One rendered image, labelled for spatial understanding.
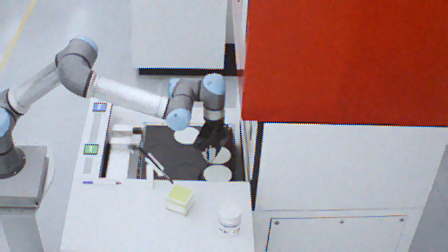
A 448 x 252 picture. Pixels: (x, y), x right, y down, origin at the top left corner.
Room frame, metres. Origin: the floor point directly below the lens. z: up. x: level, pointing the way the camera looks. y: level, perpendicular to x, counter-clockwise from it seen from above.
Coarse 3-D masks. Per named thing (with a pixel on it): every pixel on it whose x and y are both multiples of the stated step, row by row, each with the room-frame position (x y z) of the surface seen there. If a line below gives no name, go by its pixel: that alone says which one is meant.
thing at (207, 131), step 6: (204, 126) 1.75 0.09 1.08; (210, 126) 1.75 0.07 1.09; (216, 126) 1.75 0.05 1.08; (204, 132) 1.73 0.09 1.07; (210, 132) 1.72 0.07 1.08; (198, 138) 1.71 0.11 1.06; (204, 138) 1.71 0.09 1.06; (210, 138) 1.71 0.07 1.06; (198, 144) 1.69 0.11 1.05; (204, 144) 1.69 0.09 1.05; (198, 150) 1.68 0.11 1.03; (204, 150) 1.68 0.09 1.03
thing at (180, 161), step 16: (160, 128) 1.95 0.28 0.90; (144, 144) 1.84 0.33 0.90; (160, 144) 1.85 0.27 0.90; (176, 144) 1.86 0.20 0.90; (192, 144) 1.86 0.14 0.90; (224, 144) 1.88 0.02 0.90; (144, 160) 1.75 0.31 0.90; (160, 160) 1.76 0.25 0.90; (176, 160) 1.76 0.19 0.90; (192, 160) 1.77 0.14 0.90; (144, 176) 1.66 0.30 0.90; (160, 176) 1.67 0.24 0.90; (176, 176) 1.68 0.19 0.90; (192, 176) 1.68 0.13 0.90
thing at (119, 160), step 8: (128, 136) 1.91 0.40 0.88; (112, 152) 1.80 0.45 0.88; (120, 152) 1.81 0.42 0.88; (128, 152) 1.81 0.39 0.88; (112, 160) 1.76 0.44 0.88; (120, 160) 1.76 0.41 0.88; (128, 160) 1.77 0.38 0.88; (112, 168) 1.71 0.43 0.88; (120, 168) 1.72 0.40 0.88; (128, 168) 1.74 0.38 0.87; (112, 176) 1.67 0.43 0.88; (120, 176) 1.67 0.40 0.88
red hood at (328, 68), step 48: (240, 0) 1.94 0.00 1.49; (288, 0) 1.61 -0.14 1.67; (336, 0) 1.63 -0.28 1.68; (384, 0) 1.64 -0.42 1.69; (432, 0) 1.65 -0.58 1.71; (240, 48) 1.81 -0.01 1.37; (288, 48) 1.62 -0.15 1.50; (336, 48) 1.63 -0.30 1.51; (384, 48) 1.64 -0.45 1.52; (432, 48) 1.65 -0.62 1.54; (240, 96) 1.68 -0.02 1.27; (288, 96) 1.62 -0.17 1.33; (336, 96) 1.63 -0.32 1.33; (384, 96) 1.64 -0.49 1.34; (432, 96) 1.66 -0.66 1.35
